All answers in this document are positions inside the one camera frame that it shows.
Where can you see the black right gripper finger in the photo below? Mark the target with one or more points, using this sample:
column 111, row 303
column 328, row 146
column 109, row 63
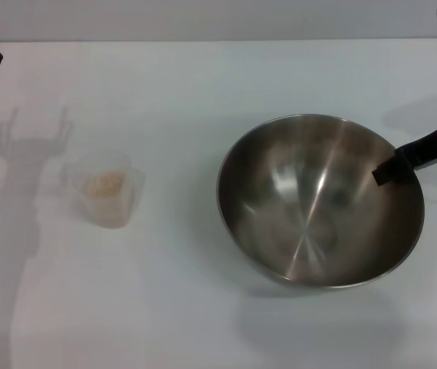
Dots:
column 414, row 151

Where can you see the stainless steel mixing bowl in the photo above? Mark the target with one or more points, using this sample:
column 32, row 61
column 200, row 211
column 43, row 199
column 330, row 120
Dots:
column 310, row 207

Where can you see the translucent plastic measuring cup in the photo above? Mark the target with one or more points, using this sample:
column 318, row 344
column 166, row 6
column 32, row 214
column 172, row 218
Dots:
column 104, row 215

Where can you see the white rice grains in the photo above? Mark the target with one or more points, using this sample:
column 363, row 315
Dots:
column 106, row 184

